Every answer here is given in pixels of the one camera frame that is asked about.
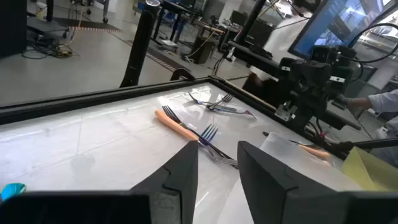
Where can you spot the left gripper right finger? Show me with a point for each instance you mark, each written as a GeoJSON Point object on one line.
{"type": "Point", "coordinates": [267, 193]}

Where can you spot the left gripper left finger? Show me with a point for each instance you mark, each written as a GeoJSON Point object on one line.
{"type": "Point", "coordinates": [174, 193]}

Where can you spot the iridescent blue fork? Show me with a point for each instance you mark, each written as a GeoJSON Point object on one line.
{"type": "Point", "coordinates": [209, 134]}
{"type": "Point", "coordinates": [228, 98]}
{"type": "Point", "coordinates": [194, 99]}

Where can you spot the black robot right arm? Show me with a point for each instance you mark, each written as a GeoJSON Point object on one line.
{"type": "Point", "coordinates": [342, 119]}

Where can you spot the computer monitor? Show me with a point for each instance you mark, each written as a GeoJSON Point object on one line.
{"type": "Point", "coordinates": [335, 25]}

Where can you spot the grey computer desk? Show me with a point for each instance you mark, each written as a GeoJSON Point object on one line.
{"type": "Point", "coordinates": [248, 56]}

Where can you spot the person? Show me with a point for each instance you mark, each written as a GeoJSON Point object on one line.
{"type": "Point", "coordinates": [385, 102]}

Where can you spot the black monitor stand pole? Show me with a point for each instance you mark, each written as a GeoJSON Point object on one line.
{"type": "Point", "coordinates": [248, 21]}

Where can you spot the yellow mat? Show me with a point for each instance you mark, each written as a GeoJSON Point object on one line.
{"type": "Point", "coordinates": [370, 171]}

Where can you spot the black bin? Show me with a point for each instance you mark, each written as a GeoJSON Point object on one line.
{"type": "Point", "coordinates": [202, 49]}

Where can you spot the thick black stand pole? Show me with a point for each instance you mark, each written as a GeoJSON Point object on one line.
{"type": "Point", "coordinates": [138, 46]}

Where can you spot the black background desk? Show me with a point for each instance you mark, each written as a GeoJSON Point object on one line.
{"type": "Point", "coordinates": [174, 7]}

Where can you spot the black floor mat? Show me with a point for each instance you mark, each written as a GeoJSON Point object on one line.
{"type": "Point", "coordinates": [87, 25]}

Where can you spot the black cabinet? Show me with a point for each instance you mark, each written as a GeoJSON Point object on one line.
{"type": "Point", "coordinates": [12, 28]}

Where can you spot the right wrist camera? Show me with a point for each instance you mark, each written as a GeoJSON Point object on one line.
{"type": "Point", "coordinates": [320, 53]}

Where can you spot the grey metal bracket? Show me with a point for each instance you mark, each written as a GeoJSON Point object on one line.
{"type": "Point", "coordinates": [284, 112]}

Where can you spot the black frame clamp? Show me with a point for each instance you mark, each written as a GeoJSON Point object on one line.
{"type": "Point", "coordinates": [182, 74]}

